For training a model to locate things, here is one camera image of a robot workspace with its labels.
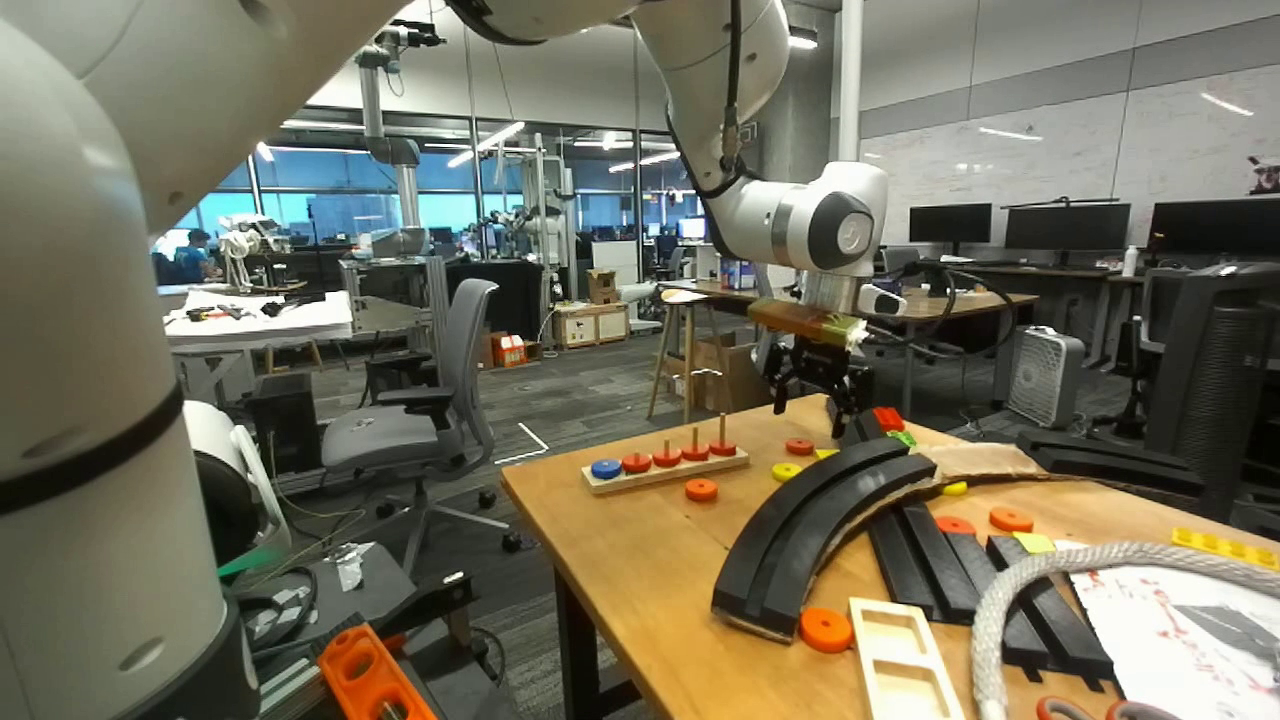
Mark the black office chair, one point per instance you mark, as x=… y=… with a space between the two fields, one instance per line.
x=1202 y=387

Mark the blue round disc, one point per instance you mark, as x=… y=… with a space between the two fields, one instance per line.
x=606 y=470

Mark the red square block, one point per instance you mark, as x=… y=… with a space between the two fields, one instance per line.
x=886 y=419

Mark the grey office chair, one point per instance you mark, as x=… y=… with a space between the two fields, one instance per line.
x=462 y=363

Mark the wooden background desk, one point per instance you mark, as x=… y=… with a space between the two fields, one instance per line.
x=967 y=306

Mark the orange round disc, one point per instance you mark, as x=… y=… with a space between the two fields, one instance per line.
x=701 y=490
x=1010 y=523
x=826 y=629

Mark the brown cardboard sheet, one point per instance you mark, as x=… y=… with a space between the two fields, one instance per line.
x=981 y=463

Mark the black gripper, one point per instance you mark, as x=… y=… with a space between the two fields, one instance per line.
x=812 y=366

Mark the wooden stool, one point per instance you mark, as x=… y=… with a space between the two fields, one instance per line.
x=673 y=355

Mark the curved black track piece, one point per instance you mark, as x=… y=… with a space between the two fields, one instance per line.
x=832 y=527
x=785 y=513

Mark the black equipment cart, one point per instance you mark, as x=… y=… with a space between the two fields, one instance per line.
x=332 y=624

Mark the green square block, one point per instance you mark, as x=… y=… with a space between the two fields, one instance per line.
x=904 y=436

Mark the orange round block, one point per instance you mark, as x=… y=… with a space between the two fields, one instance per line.
x=797 y=447

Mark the white work table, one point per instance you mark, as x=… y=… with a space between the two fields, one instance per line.
x=262 y=320

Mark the red round disc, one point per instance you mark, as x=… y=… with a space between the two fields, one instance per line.
x=664 y=457
x=694 y=453
x=721 y=448
x=953 y=527
x=637 y=463

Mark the white printed paper sheet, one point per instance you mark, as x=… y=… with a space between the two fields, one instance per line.
x=1147 y=642

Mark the yellow square block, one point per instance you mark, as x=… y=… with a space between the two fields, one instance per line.
x=1033 y=543
x=826 y=453

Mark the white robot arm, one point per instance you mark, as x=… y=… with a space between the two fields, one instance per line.
x=80 y=403

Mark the black computer monitor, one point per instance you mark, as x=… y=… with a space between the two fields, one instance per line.
x=1214 y=224
x=1067 y=224
x=951 y=223

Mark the white air purifier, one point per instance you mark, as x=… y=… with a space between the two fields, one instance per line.
x=1044 y=377

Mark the white compartment tray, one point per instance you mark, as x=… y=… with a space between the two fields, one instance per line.
x=898 y=665

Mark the orange plastic tool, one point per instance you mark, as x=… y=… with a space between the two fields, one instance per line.
x=367 y=675

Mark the straight black track piece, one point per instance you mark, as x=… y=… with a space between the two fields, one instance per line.
x=963 y=581
x=904 y=561
x=1054 y=614

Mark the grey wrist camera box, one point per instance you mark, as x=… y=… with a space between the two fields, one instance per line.
x=880 y=302

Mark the yellow studded brick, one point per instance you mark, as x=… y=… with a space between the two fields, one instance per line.
x=1220 y=547

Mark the cardboard storage box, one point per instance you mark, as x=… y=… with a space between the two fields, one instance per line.
x=593 y=320

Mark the light wooden peg board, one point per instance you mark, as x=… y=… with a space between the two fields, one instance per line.
x=664 y=476

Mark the small yellow block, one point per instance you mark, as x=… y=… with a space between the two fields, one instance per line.
x=953 y=490

